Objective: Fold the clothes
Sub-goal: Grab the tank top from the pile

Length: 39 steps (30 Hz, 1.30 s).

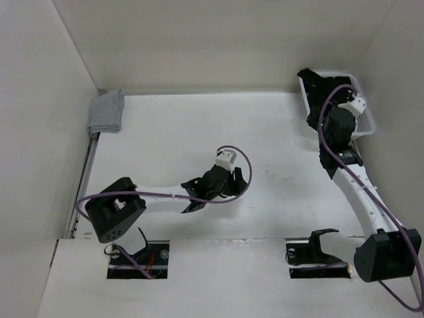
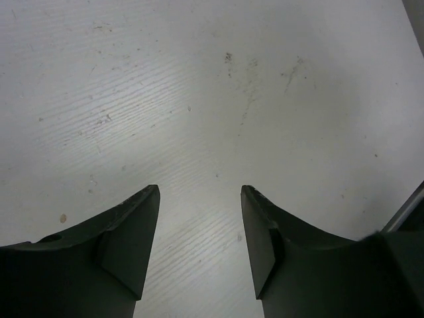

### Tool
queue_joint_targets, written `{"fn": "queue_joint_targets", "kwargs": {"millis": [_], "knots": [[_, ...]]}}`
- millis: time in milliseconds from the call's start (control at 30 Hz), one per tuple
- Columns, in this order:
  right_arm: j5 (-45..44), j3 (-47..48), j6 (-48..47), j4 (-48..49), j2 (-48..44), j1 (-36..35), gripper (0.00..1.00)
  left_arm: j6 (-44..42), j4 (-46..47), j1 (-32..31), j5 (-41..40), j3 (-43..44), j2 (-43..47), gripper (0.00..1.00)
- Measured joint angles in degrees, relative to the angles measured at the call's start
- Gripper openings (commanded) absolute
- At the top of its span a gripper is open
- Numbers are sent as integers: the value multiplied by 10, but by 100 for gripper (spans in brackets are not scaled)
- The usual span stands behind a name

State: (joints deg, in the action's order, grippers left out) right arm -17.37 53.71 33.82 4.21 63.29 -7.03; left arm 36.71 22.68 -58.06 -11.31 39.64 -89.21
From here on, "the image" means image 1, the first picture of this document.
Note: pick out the black tank top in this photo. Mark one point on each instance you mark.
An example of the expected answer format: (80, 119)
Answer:
(317, 90)

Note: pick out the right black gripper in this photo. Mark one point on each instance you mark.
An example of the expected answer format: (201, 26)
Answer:
(328, 112)

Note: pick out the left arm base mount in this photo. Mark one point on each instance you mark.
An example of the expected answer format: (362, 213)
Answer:
(154, 263)

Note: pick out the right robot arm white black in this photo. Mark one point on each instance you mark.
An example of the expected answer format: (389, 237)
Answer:
(389, 250)

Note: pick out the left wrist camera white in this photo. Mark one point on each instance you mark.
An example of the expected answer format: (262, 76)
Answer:
(225, 158)

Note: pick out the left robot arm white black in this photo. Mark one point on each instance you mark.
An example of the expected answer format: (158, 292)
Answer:
(114, 211)

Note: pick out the left metal table rail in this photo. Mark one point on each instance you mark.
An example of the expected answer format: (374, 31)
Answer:
(73, 217)

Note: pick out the folded grey tank top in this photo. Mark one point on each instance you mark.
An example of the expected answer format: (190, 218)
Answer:
(106, 113)

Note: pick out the white plastic basket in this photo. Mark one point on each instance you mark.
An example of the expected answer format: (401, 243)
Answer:
(365, 123)

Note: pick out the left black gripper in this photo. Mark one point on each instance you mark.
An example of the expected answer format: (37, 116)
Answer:
(236, 187)

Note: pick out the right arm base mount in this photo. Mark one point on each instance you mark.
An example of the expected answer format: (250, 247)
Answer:
(303, 264)

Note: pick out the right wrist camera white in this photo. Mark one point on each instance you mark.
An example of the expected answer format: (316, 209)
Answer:
(357, 106)

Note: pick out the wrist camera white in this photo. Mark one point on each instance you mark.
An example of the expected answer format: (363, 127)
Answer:
(357, 106)
(225, 158)

